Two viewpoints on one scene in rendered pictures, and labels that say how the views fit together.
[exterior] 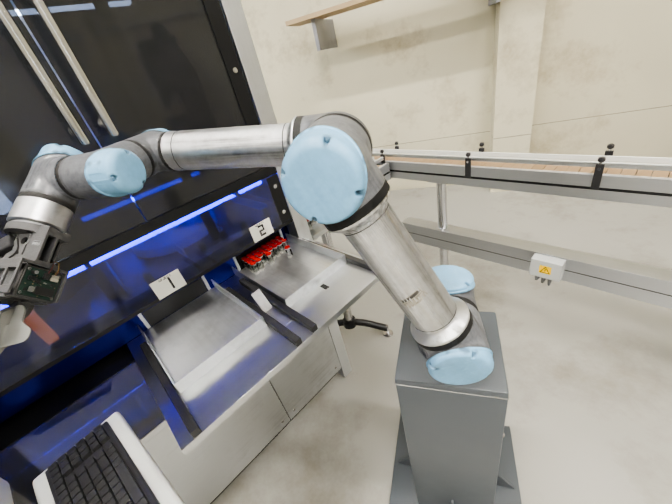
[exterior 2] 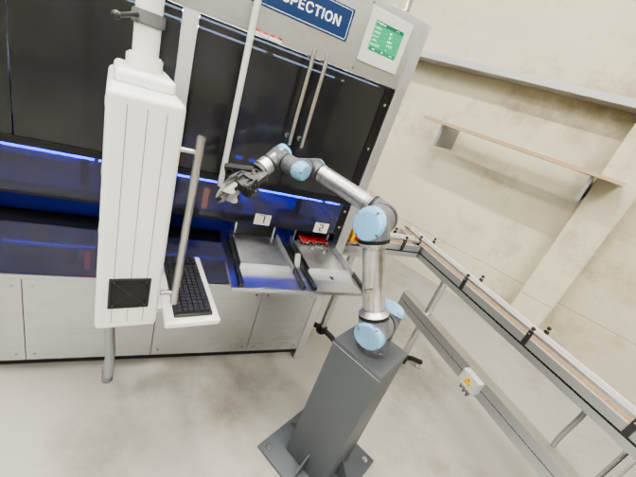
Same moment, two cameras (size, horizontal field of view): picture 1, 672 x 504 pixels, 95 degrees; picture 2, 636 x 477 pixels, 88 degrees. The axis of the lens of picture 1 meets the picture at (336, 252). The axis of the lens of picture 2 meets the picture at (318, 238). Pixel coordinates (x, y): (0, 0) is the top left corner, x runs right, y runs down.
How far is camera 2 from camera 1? 74 cm
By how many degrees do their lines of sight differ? 11
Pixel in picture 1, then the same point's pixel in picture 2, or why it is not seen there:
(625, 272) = (513, 415)
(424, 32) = (519, 183)
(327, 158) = (374, 219)
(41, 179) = (275, 155)
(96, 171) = (296, 167)
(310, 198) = (360, 226)
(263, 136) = (359, 194)
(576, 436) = not seen: outside the picture
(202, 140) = (336, 179)
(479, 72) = (541, 237)
